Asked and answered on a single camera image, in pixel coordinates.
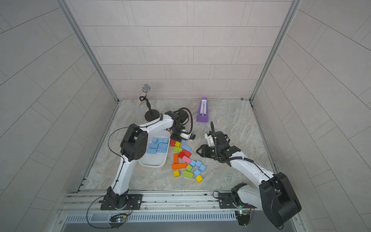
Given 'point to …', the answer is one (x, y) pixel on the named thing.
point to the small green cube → (189, 167)
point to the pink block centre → (186, 159)
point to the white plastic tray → (159, 160)
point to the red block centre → (184, 152)
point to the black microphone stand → (150, 115)
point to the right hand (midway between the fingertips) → (199, 151)
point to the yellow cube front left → (176, 173)
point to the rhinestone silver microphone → (146, 88)
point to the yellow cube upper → (178, 144)
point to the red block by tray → (172, 143)
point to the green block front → (188, 174)
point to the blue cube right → (202, 167)
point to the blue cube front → (197, 172)
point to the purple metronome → (203, 113)
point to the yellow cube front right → (199, 179)
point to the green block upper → (178, 150)
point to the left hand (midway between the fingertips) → (183, 135)
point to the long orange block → (178, 166)
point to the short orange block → (176, 158)
